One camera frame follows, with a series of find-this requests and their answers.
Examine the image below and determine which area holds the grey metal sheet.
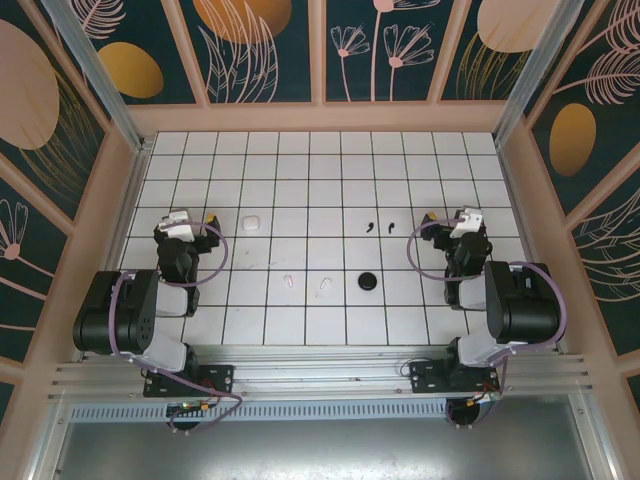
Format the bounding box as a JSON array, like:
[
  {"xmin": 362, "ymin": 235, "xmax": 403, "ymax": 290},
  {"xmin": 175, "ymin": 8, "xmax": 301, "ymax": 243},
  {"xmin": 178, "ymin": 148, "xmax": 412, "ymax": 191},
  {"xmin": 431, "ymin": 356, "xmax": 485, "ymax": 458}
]
[{"xmin": 29, "ymin": 394, "xmax": 616, "ymax": 480}]

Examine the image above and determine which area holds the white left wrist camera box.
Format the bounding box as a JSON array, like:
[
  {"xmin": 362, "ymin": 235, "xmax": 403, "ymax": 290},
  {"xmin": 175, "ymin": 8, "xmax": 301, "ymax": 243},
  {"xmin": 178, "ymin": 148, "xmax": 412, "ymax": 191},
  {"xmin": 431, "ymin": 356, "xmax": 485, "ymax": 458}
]
[{"xmin": 158, "ymin": 209, "xmax": 195, "ymax": 240}]

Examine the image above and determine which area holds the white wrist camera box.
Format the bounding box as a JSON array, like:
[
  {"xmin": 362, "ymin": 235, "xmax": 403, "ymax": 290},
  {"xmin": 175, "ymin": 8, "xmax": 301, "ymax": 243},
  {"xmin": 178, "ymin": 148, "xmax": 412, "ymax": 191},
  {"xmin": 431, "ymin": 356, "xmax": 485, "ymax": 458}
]
[
  {"xmin": 448, "ymin": 204, "xmax": 486, "ymax": 240},
  {"xmin": 158, "ymin": 209, "xmax": 195, "ymax": 240}
]

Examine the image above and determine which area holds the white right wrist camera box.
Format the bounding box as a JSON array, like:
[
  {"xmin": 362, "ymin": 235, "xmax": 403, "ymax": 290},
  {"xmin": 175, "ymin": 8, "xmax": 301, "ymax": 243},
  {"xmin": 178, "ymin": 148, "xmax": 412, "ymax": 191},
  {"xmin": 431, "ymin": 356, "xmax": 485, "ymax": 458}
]
[{"xmin": 448, "ymin": 204, "xmax": 486, "ymax": 240}]

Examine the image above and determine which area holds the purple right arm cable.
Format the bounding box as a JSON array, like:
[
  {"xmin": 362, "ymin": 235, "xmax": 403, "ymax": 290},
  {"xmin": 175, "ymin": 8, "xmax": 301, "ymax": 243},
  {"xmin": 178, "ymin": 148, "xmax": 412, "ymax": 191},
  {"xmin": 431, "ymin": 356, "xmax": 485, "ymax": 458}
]
[{"xmin": 407, "ymin": 219, "xmax": 565, "ymax": 431}]

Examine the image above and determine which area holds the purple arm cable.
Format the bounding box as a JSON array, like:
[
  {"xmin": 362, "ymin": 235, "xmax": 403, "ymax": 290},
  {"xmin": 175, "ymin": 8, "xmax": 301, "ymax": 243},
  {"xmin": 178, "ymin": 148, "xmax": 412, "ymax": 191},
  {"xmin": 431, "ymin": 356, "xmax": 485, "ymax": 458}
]
[
  {"xmin": 407, "ymin": 219, "xmax": 565, "ymax": 431},
  {"xmin": 107, "ymin": 221, "xmax": 245, "ymax": 432}
]

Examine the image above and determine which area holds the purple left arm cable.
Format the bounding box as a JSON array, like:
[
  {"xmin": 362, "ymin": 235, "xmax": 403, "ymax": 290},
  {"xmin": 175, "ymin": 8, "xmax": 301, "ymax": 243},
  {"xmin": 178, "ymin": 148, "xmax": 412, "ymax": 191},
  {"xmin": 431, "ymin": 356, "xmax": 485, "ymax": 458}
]
[{"xmin": 107, "ymin": 221, "xmax": 245, "ymax": 432}]

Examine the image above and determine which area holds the aluminium side rail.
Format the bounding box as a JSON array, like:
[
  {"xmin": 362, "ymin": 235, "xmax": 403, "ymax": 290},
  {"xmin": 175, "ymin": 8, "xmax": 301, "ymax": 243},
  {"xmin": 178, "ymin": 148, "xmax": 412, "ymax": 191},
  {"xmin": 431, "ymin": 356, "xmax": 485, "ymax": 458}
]
[
  {"xmin": 494, "ymin": 137, "xmax": 566, "ymax": 354},
  {"xmin": 79, "ymin": 139, "xmax": 154, "ymax": 361}
]

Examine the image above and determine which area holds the aluminium corner post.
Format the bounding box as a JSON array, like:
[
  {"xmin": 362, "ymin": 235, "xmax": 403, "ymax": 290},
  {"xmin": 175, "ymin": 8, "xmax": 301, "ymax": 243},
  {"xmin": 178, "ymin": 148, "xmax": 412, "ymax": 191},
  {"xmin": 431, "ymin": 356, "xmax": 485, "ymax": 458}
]
[
  {"xmin": 492, "ymin": 0, "xmax": 584, "ymax": 146},
  {"xmin": 39, "ymin": 0, "xmax": 150, "ymax": 154}
]

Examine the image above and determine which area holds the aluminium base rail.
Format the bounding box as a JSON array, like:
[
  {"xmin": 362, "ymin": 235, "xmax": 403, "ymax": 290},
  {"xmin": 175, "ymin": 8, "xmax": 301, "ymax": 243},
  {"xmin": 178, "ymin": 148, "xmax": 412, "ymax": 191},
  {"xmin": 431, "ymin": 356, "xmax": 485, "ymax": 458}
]
[{"xmin": 47, "ymin": 344, "xmax": 594, "ymax": 404}]

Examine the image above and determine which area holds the perforated metal cable tray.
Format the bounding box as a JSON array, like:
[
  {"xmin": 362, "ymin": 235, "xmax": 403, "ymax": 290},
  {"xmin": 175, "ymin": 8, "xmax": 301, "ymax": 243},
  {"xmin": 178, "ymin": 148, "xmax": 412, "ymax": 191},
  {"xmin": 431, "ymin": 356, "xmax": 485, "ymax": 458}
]
[{"xmin": 69, "ymin": 402, "xmax": 451, "ymax": 422}]

